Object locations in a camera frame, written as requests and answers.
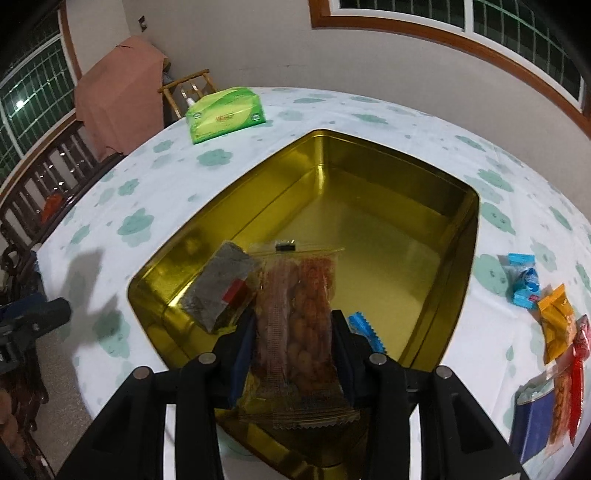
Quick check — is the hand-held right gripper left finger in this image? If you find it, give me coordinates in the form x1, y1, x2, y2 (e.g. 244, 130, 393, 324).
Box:
55, 308, 257, 480

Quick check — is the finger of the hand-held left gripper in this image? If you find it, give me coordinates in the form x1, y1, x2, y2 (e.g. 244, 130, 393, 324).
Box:
8, 298, 73, 339

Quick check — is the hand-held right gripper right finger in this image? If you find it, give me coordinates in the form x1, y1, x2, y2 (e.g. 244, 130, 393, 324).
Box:
331, 311, 532, 480

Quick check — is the blue candy packet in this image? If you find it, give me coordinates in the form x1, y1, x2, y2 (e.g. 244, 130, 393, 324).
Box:
508, 253, 542, 309
347, 313, 386, 354

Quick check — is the clear peanut packet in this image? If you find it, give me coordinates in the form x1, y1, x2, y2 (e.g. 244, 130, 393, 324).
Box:
547, 364, 573, 455
235, 247, 361, 430

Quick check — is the dark grey snack packet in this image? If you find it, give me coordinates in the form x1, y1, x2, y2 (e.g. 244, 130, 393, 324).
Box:
179, 240, 262, 335

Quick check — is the maroon and gold tin box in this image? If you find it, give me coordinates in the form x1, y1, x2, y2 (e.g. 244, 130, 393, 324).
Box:
127, 129, 481, 480

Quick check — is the blue and white snack bag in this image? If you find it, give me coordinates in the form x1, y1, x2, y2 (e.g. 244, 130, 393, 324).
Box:
510, 376, 557, 464

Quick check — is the yellow snack packet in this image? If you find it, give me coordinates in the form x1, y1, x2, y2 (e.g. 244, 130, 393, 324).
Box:
536, 284, 578, 365

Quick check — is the red snack packet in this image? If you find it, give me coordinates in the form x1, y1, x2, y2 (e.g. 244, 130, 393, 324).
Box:
567, 348, 588, 446

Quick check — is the orange bag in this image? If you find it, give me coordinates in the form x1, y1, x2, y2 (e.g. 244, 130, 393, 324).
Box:
41, 193, 63, 220

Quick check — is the dark wooden bench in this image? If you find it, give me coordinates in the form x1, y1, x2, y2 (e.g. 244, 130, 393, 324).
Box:
0, 111, 125, 287

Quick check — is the brown framed barred window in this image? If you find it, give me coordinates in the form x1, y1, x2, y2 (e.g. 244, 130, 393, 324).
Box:
308, 0, 585, 112
0, 14, 81, 176

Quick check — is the pink cloth covered chair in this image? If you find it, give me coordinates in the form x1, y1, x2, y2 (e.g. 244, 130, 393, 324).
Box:
74, 36, 168, 162

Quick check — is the green tissue pack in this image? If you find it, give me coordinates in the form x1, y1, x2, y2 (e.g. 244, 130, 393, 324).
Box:
185, 86, 267, 145

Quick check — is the bamboo chair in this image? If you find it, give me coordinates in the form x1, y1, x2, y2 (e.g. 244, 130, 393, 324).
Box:
158, 69, 220, 123

